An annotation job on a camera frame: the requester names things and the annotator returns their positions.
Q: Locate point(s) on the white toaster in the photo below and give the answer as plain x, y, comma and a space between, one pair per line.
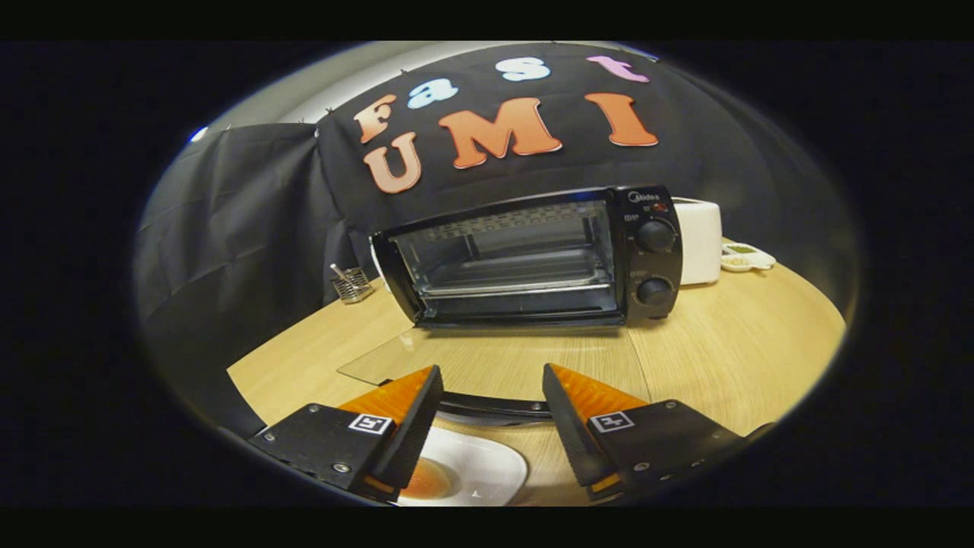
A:
698, 243

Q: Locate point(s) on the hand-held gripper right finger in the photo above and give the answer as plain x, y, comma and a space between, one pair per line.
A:
567, 426

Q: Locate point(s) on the white plate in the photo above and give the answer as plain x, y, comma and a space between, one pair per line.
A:
487, 472

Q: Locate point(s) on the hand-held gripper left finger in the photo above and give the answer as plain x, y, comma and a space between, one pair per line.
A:
415, 426

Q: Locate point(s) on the small white dish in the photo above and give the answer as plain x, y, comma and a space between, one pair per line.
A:
749, 259

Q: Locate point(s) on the black toaster oven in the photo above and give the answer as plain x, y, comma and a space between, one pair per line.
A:
654, 259

